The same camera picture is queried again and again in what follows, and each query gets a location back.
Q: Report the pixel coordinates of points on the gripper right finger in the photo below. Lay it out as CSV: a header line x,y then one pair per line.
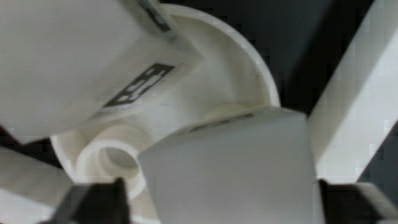
x,y
357,204

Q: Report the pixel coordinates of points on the white U-shaped fence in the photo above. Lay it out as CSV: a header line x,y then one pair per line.
x,y
342,124

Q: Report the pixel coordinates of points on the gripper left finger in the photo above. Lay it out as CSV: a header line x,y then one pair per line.
x,y
95,205

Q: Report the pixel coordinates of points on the white round stool seat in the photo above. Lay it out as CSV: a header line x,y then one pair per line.
x,y
225,87

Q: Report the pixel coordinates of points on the white stool leg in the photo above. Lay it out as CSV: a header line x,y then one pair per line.
x,y
230,172
95,54

